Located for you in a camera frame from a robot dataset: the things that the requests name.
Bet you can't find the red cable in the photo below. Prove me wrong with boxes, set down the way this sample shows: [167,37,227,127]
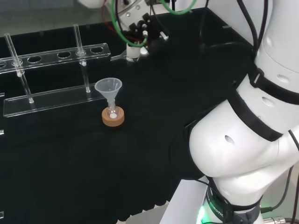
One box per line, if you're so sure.
[100,5,120,33]

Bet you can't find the cork ring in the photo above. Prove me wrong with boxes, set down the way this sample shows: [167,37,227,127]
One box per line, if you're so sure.
[101,108,125,128]

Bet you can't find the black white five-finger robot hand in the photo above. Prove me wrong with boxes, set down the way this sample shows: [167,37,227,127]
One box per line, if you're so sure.
[125,13,170,62]

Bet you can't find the small round-bottom glass flask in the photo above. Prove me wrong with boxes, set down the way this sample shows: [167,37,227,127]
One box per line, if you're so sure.
[106,98,119,120]

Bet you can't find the clear acrylic funnel stand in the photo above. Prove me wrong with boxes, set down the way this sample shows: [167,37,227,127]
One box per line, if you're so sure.
[0,23,112,119]

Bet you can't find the green cable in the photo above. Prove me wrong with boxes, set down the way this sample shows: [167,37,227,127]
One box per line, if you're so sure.
[110,0,197,46]

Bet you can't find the black bench cloth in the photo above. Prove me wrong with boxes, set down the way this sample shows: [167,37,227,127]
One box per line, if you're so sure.
[0,7,257,222]

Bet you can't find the black cable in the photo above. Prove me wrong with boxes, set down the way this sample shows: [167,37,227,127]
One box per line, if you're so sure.
[199,0,260,50]

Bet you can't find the translucent plastic funnel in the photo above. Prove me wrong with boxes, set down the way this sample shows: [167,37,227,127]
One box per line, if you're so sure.
[94,78,123,108]

